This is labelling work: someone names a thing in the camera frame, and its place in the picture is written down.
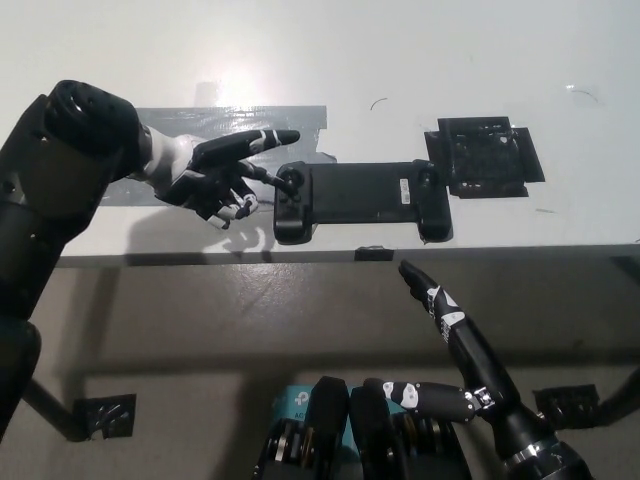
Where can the black phone game controller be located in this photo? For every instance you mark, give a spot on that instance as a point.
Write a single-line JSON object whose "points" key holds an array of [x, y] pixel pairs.
{"points": [[355, 192]]}

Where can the small black tape strip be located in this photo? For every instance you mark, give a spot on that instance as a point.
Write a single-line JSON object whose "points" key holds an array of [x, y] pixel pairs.
{"points": [[374, 253]]}

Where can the black table leg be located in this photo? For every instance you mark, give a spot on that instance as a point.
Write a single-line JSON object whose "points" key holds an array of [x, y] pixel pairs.
{"points": [[52, 410], [622, 397]]}

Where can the black tape square patch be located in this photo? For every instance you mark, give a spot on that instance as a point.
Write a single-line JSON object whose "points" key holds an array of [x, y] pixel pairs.
{"points": [[482, 157]]}

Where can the teal router box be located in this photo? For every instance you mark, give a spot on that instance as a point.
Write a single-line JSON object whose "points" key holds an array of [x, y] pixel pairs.
{"points": [[297, 400]]}

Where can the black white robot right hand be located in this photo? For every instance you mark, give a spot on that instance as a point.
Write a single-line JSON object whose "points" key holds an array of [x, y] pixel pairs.
{"points": [[475, 350]]}

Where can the grey duct tape patch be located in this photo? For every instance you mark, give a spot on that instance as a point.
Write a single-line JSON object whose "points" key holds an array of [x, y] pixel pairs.
{"points": [[280, 117]]}

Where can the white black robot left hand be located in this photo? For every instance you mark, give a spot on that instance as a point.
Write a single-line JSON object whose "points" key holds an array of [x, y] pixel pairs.
{"points": [[175, 165]]}

